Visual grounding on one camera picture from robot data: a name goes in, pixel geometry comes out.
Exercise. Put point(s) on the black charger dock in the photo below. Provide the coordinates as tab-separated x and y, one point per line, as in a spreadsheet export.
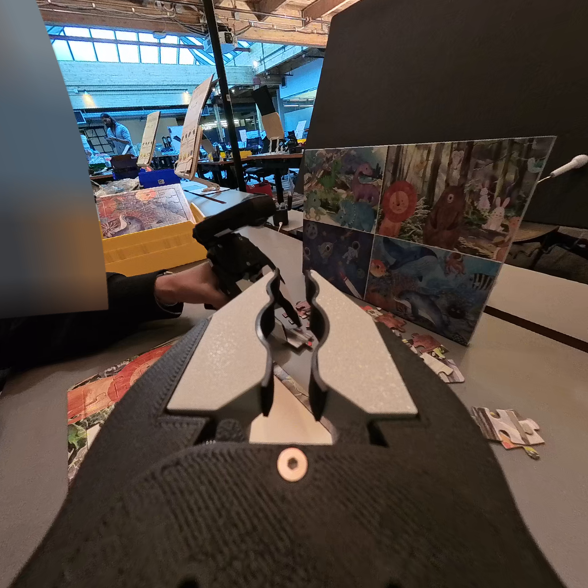
282	216

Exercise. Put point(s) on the black partition panel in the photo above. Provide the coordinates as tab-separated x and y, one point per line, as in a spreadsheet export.
459	69

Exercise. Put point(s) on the colourful animal puzzle box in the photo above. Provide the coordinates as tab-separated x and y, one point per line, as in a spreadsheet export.
441	216

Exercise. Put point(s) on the lion jigsaw puzzle board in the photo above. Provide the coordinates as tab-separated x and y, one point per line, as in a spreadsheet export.
105	386

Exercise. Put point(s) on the office chair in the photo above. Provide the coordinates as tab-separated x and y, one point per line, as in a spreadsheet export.
533	232

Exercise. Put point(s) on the blue storage crate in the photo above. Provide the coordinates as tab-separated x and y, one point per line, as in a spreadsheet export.
158	179

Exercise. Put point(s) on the black pole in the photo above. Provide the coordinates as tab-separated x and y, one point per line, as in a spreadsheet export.
220	69

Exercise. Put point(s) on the grey red puzzle piece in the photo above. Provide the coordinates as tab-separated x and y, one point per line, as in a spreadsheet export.
303	341

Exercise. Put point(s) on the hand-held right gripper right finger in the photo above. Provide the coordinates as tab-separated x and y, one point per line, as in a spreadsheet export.
363	363

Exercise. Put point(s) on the yellow plastic bin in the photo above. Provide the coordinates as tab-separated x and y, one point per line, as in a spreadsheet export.
147	248

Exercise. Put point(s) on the joined grey puzzle pieces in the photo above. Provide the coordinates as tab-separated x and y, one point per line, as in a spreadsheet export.
505	427

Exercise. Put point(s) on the orange patterned assembled puzzle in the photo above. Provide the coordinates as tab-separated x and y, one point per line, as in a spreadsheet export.
142	209

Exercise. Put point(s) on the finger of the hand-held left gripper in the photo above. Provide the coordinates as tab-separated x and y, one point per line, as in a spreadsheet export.
289	307
282	333

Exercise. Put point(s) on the pile of puzzle pieces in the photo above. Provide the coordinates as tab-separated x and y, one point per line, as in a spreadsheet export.
427	342

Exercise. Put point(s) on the small wooden display stand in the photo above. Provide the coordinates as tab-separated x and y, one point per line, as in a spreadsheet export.
149	135

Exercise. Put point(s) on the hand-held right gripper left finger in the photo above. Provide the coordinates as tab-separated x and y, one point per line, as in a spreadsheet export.
220	363

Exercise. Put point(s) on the person's left hand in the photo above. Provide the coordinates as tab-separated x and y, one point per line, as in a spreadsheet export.
193	287

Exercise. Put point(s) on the tall wooden display stand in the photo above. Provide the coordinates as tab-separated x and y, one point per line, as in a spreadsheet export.
193	133

